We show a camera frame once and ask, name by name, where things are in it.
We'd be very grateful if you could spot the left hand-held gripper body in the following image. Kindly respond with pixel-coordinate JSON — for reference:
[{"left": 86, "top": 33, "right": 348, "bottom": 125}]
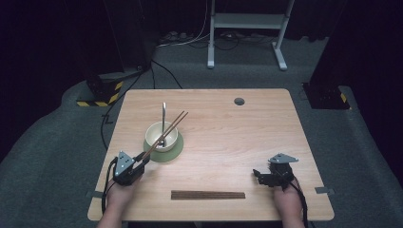
[{"left": 112, "top": 150, "right": 150, "bottom": 187}]

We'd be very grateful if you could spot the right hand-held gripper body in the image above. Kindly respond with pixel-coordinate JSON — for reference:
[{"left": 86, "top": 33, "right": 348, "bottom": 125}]
[{"left": 257, "top": 152, "right": 299, "bottom": 192}]

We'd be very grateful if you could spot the cream ceramic bowl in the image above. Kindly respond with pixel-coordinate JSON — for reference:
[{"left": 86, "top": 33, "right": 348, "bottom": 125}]
[{"left": 144, "top": 121, "right": 180, "bottom": 153}]

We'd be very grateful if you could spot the brown wooden chopstick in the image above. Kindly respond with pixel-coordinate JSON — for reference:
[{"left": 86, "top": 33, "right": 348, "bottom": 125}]
[
  {"left": 141, "top": 110, "right": 185, "bottom": 161},
  {"left": 170, "top": 194, "right": 246, "bottom": 200},
  {"left": 171, "top": 190, "right": 246, "bottom": 197},
  {"left": 143, "top": 111, "right": 189, "bottom": 162}
]

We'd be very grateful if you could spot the round green coaster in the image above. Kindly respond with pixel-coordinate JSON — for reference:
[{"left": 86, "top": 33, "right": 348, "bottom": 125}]
[{"left": 143, "top": 131, "right": 185, "bottom": 163}]

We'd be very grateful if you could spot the grey tape piece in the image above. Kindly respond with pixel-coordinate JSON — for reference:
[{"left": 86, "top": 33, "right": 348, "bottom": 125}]
[
  {"left": 314, "top": 186, "right": 336, "bottom": 196},
  {"left": 85, "top": 190, "right": 106, "bottom": 200}
]

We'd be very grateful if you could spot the metal spoon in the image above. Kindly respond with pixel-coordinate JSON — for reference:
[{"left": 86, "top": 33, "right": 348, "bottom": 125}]
[{"left": 156, "top": 102, "right": 168, "bottom": 148}]

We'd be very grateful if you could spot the black stand with striped base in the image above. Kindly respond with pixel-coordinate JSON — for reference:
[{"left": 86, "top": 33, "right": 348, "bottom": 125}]
[
  {"left": 301, "top": 0, "right": 353, "bottom": 111},
  {"left": 76, "top": 0, "right": 125, "bottom": 108}
]

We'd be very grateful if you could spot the dark power strip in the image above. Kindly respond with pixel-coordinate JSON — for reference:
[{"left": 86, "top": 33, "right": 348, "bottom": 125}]
[{"left": 159, "top": 30, "right": 192, "bottom": 45}]

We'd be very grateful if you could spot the dark upright column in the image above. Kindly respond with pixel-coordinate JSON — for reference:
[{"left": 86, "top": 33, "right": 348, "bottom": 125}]
[{"left": 104, "top": 0, "right": 151, "bottom": 72}]

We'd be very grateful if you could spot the white metal stand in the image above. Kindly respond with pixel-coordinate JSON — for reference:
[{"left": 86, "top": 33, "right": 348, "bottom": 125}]
[{"left": 206, "top": 0, "right": 296, "bottom": 71}]

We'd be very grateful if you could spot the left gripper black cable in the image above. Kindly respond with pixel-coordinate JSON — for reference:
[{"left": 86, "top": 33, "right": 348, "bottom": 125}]
[{"left": 101, "top": 157, "right": 120, "bottom": 215}]

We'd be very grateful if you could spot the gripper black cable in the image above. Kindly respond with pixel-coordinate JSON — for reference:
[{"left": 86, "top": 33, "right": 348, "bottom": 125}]
[
  {"left": 101, "top": 157, "right": 120, "bottom": 215},
  {"left": 289, "top": 179, "right": 310, "bottom": 228}
]

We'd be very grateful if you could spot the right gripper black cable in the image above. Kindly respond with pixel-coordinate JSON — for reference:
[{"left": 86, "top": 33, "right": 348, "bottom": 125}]
[{"left": 289, "top": 179, "right": 310, "bottom": 228}]

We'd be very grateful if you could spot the long black floor cable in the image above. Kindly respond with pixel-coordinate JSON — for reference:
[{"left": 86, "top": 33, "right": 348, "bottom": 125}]
[{"left": 100, "top": 67, "right": 147, "bottom": 150}]

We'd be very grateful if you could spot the short black floor cable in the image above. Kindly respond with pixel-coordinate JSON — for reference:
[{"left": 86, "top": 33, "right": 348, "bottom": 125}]
[{"left": 150, "top": 59, "right": 183, "bottom": 90}]

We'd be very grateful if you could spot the white floor cable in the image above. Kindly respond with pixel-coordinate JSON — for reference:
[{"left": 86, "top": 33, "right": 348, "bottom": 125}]
[{"left": 156, "top": 0, "right": 211, "bottom": 48}]

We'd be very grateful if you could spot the black cable under white stand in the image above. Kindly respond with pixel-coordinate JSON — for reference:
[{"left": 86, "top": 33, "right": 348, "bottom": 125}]
[{"left": 189, "top": 31, "right": 275, "bottom": 51}]

